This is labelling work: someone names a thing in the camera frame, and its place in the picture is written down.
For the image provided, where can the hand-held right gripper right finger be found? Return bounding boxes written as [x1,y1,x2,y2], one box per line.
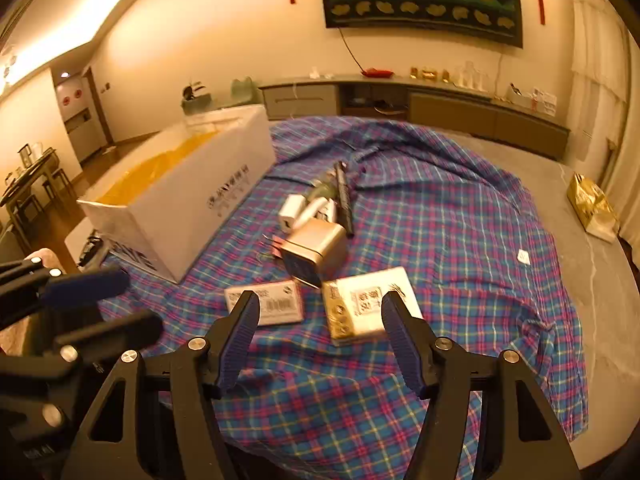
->
[381,291,581,480]

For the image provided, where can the white foam box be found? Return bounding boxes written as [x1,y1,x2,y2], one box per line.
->
[76,104,277,283]

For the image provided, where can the white tissue pack gold label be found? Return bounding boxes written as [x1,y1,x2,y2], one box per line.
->
[321,266,425,347]

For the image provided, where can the green plastic chair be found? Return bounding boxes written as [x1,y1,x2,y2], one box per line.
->
[230,77,261,107]

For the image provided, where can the blue plaid cloth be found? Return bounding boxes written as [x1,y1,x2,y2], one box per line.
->
[97,116,588,466]

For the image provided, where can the cream curtain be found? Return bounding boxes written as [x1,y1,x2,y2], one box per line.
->
[565,0,636,171]

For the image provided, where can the white ribbed charger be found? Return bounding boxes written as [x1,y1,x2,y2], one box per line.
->
[278,195,308,233]

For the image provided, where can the dark dining table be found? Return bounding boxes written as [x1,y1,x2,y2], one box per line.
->
[0,149,60,221]

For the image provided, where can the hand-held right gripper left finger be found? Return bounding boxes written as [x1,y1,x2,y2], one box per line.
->
[60,290,261,480]

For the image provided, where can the gold paper bag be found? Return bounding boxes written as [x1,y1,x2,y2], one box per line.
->
[566,172,621,244]

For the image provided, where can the red and white small carton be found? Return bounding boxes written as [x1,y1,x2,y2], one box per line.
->
[224,280,304,328]

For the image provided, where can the brown interior door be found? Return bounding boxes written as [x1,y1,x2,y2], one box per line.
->
[82,67,113,147]

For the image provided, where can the dark wooden chair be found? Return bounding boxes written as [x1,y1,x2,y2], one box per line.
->
[10,192,46,251]

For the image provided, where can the black marker pen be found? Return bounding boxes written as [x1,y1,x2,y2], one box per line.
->
[334,160,356,238]

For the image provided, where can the white printed boxes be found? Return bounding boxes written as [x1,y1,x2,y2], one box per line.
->
[505,82,558,116]

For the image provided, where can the grey low cabinet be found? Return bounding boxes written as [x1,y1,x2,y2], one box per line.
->
[259,74,571,161]

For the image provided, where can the gold ornaments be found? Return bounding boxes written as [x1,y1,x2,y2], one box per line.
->
[410,66,453,82]

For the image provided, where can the white plug adapter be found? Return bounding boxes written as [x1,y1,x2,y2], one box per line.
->
[296,198,342,230]

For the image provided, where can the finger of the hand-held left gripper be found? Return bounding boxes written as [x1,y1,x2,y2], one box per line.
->
[50,309,164,368]
[0,256,132,326]

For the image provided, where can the black hanging cable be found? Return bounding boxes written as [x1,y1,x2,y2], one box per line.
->
[339,27,368,73]

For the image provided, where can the clear glass bottles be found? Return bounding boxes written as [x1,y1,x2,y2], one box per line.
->
[452,62,491,92]

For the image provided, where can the gold square tin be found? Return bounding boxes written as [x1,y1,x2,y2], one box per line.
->
[279,218,347,289]

